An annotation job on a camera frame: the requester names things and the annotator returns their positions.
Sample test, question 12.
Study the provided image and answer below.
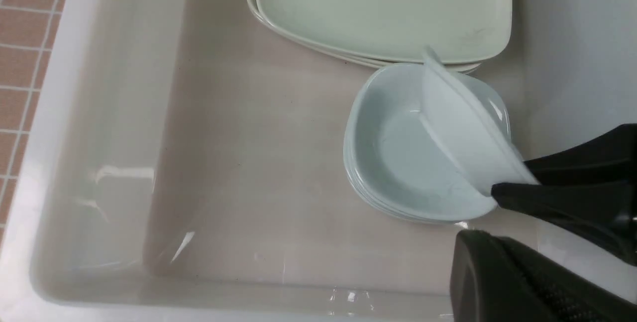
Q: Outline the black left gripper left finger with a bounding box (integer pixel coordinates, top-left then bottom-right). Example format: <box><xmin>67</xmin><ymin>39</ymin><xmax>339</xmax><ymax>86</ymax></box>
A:
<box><xmin>449</xmin><ymin>229</ymin><xmax>637</xmax><ymax>322</ymax></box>

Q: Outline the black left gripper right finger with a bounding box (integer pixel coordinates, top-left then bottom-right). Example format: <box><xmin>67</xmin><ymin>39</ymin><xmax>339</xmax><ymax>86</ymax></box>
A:
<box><xmin>491</xmin><ymin>124</ymin><xmax>637</xmax><ymax>266</ymax></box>

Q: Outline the white bowl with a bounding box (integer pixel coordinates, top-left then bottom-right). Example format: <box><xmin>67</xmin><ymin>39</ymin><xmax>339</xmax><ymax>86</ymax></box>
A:
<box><xmin>420</xmin><ymin>47</ymin><xmax>539</xmax><ymax>197</ymax></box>

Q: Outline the stack of white bowls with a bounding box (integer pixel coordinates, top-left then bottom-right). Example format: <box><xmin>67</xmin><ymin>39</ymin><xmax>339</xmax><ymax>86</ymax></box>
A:
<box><xmin>343</xmin><ymin>63</ymin><xmax>497</xmax><ymax>224</ymax></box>

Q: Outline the stack of white square plates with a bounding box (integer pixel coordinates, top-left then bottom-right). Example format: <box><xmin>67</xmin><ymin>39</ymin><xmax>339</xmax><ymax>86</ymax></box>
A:
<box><xmin>246</xmin><ymin>0</ymin><xmax>513</xmax><ymax>73</ymax></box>

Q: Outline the large white plastic bin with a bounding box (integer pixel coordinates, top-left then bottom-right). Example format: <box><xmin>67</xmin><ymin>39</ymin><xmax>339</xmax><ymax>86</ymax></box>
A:
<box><xmin>1</xmin><ymin>0</ymin><xmax>636</xmax><ymax>322</ymax></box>

